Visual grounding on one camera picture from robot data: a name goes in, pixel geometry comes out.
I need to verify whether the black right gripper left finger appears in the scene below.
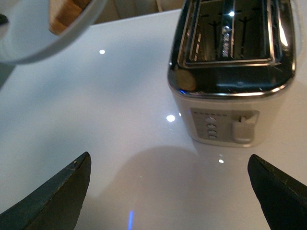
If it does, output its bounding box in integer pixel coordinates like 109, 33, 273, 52
0, 152, 91, 230

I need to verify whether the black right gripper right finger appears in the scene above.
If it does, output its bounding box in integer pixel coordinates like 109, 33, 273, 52
248, 154, 307, 230

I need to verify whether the white chrome toaster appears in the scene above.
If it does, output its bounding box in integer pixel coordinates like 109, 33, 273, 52
167, 0, 296, 147

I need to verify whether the grey round plate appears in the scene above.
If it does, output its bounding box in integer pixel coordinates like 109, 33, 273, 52
0, 0, 106, 65

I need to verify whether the slice of bread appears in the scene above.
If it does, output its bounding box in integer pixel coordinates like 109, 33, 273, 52
48, 0, 91, 35

